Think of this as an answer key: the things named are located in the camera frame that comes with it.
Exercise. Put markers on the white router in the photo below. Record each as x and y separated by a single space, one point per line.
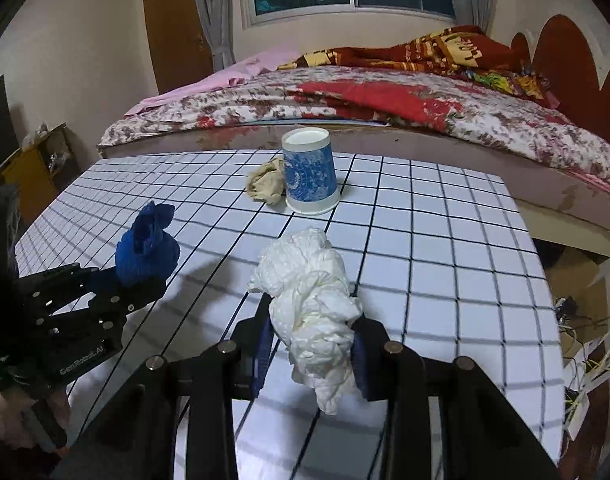
587 380

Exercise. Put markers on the pink sheet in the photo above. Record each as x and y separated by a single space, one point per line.
235 72

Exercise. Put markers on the bed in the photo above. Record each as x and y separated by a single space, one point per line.
560 185

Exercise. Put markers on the cardboard box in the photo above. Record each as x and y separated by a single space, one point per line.
580 280

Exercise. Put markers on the floral bedspread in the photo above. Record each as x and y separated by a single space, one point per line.
335 95

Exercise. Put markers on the cream and red headboard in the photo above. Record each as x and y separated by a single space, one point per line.
565 45

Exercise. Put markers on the red patterned blanket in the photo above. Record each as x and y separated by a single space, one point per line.
435 55

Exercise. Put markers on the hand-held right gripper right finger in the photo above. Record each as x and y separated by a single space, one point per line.
361 367

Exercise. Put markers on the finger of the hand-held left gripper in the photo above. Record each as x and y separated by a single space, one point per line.
110 305
70 280

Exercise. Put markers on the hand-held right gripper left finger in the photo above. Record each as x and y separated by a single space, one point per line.
261 352

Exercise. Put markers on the blue patterned paper cup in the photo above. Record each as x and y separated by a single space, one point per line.
310 180

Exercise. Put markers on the blue cloth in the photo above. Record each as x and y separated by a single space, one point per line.
145 250

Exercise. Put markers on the person's left hand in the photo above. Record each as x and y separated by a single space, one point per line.
40 420

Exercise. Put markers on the brown wooden door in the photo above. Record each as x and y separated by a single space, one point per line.
175 25

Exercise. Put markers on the wooden shelf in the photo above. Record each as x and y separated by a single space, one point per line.
35 175

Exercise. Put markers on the white grid tablecloth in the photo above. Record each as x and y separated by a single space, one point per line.
435 260

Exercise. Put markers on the crumpled beige paper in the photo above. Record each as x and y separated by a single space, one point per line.
265 185

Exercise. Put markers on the white tissue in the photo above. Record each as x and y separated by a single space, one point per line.
310 300

